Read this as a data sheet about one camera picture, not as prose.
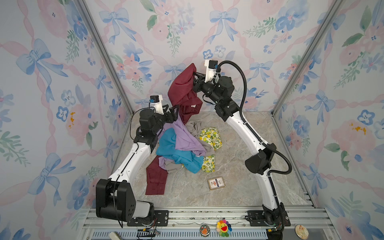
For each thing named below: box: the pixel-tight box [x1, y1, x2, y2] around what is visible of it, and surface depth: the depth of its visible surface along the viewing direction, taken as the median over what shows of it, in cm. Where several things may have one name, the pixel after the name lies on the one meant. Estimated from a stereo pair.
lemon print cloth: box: [198, 127, 223, 173], surface depth 98 cm
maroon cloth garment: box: [145, 63, 203, 195], surface depth 83 cm
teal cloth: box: [156, 127, 204, 174], surface depth 91 cm
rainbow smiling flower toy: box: [216, 219, 233, 238], surface depth 72 cm
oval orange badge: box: [199, 224, 211, 238], surface depth 72 cm
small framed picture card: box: [207, 176, 226, 191], surface depth 85 cm
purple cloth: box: [157, 117, 207, 170], surface depth 90 cm
